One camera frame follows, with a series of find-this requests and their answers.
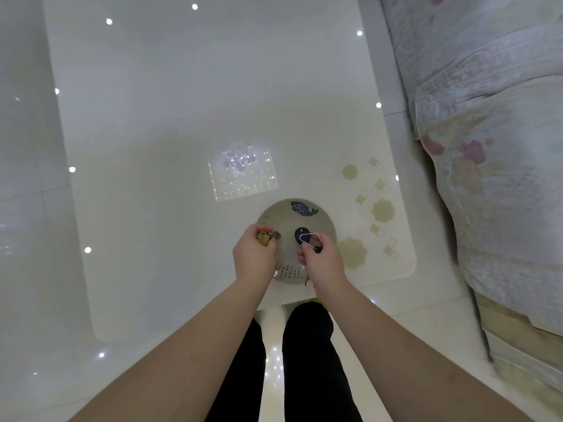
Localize person's right leg black trousers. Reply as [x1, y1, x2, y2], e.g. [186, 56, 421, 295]
[281, 301, 364, 422]

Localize round plate with fish print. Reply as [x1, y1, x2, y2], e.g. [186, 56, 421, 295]
[256, 198, 338, 284]

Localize person's left forearm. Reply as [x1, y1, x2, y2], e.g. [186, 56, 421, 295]
[67, 279, 274, 422]

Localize wire key ring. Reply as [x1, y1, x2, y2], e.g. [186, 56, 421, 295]
[293, 227, 325, 255]

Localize person's leg black trousers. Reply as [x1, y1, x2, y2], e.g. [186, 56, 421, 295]
[206, 318, 267, 422]
[281, 301, 364, 422]

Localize beige sofa base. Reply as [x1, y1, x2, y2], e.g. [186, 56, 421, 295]
[474, 291, 563, 394]

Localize white quilted floral cover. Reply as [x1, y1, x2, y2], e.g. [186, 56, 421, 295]
[379, 0, 563, 336]

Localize person's left leg black trousers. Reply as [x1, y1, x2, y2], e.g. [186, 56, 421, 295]
[206, 318, 267, 422]

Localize person's right forearm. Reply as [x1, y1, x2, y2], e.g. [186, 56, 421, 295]
[313, 283, 536, 422]

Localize person's right hand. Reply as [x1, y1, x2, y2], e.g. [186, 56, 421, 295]
[296, 233, 349, 300]

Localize person's left hand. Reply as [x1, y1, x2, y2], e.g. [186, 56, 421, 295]
[232, 223, 279, 289]

